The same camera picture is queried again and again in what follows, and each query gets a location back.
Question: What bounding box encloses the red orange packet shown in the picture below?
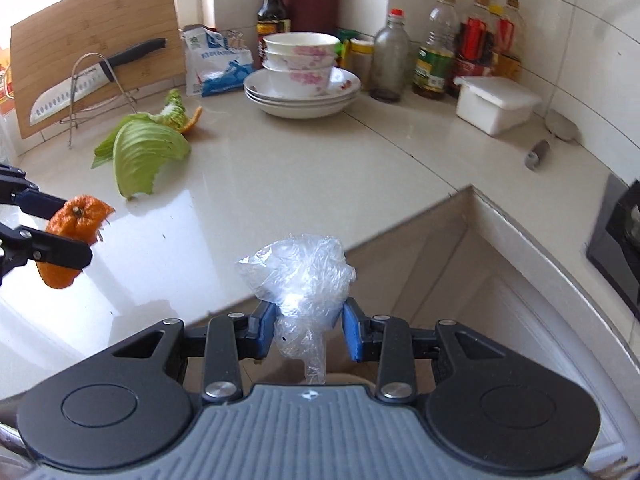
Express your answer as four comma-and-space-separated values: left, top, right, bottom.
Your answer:
0, 46, 16, 112

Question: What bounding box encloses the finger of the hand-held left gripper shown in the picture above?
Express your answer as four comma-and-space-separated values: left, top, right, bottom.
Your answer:
0, 162, 68, 221
0, 224, 94, 284

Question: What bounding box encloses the metal spatula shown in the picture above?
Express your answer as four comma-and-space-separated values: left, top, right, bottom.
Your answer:
523, 109, 581, 172

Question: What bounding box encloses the dark vinegar bottle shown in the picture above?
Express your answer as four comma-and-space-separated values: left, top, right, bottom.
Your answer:
256, 0, 292, 69

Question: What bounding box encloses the green label oil bottle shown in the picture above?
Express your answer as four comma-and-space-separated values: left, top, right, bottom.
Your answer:
412, 0, 461, 101

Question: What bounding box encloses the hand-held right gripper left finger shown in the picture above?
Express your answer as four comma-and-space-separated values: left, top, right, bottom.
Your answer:
112, 301, 279, 406

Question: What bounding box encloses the white plate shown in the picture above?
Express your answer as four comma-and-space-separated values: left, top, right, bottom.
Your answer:
244, 92, 359, 112
243, 67, 362, 104
249, 101, 354, 120

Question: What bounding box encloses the metal wire rack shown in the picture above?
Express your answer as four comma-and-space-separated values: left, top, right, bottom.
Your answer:
58, 53, 139, 149

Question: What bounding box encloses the dark green cabbage leaf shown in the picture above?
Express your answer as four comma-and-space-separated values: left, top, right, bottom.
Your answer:
91, 112, 151, 170

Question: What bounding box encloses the white lidded plastic container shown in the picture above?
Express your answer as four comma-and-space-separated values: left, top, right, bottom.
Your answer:
454, 75, 544, 136

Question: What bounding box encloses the white floral bowl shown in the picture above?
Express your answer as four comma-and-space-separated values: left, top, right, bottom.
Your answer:
263, 50, 336, 72
262, 32, 341, 59
263, 64, 334, 99

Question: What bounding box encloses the dark red knife block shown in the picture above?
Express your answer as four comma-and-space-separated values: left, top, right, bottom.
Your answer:
279, 0, 343, 37

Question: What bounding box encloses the pale green cabbage leaf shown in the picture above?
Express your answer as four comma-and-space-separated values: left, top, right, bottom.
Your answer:
112, 118, 192, 200

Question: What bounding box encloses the white blue salt bag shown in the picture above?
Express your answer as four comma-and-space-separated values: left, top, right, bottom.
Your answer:
182, 24, 254, 99

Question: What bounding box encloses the green packet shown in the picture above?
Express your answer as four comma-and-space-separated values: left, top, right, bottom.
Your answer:
337, 29, 354, 69

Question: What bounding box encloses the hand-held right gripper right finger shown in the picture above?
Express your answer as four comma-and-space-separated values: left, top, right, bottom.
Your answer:
342, 297, 506, 403

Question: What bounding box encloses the clear plastic bag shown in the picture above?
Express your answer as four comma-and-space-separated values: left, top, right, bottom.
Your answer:
235, 233, 357, 387

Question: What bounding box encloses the black gas stove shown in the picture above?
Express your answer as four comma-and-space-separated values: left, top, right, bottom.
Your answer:
585, 172, 640, 319

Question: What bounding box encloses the large orange peel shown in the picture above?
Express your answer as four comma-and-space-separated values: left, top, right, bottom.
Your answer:
37, 195, 116, 290

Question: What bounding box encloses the glass bottle red cap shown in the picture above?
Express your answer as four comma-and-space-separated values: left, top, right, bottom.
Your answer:
372, 8, 411, 104

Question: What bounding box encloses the white cabinet door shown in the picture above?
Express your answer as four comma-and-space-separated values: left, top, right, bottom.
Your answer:
345, 195, 628, 463

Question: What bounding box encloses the wooden cutting board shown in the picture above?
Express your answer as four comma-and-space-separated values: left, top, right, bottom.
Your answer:
10, 0, 187, 140

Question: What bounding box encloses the black handled kitchen knife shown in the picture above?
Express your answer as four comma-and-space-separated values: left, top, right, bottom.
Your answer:
29, 37, 168, 126

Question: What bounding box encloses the small orange peel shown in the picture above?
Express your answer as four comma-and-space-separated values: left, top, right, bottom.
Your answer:
179, 105, 204, 135

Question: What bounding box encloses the black burner grate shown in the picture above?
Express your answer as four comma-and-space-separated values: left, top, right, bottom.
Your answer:
606, 179, 640, 262

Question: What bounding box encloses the small frilly cabbage leaf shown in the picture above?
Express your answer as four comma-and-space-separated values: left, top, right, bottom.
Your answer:
149, 88, 189, 129

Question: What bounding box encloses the yellow lid jar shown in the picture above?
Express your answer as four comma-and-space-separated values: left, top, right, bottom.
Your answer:
349, 37, 376, 92

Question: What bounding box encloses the red label sauce bottle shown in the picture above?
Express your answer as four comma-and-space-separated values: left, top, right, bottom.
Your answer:
446, 0, 499, 99

